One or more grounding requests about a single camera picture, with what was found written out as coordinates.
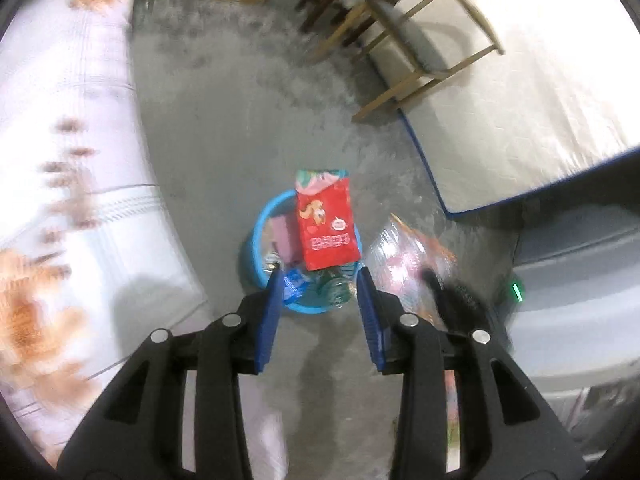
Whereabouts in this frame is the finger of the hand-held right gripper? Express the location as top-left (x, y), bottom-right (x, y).
top-left (422, 269), bottom-right (452, 332)

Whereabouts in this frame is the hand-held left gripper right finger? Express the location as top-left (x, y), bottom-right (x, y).
top-left (356, 266), bottom-right (587, 480)

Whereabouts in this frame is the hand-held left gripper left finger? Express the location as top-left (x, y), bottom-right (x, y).
top-left (56, 272), bottom-right (286, 480)

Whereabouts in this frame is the blue white toothpaste box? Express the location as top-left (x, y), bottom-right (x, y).
top-left (281, 266), bottom-right (310, 305)

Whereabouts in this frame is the green plastic bottle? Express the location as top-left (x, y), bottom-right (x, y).
top-left (317, 269), bottom-right (353, 308)

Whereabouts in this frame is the shiny red plastic packet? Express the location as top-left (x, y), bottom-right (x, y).
top-left (364, 212), bottom-right (463, 473)

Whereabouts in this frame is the blue plastic waste basket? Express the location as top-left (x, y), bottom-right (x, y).
top-left (242, 190), bottom-right (365, 317)

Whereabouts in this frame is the red snack bag green top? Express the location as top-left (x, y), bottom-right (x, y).
top-left (294, 169), bottom-right (363, 272)

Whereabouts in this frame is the white mattress blue border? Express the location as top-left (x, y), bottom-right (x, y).
top-left (367, 0), bottom-right (640, 222)

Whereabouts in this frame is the wooden chair dark seat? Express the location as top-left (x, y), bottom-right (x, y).
top-left (306, 0), bottom-right (505, 124)

